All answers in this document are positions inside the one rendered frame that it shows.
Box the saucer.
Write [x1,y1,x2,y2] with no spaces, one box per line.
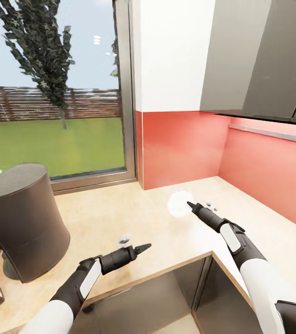
[167,191,194,218]

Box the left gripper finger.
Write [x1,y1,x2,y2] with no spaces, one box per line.
[134,243,151,257]

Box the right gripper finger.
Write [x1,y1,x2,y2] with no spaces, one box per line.
[187,201,195,208]

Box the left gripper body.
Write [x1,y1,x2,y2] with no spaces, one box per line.
[111,245,137,270]

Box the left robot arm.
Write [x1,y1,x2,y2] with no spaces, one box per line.
[18,233,151,334]

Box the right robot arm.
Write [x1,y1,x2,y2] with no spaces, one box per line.
[187,200,296,334]

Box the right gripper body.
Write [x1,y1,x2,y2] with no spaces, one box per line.
[192,203,216,226]

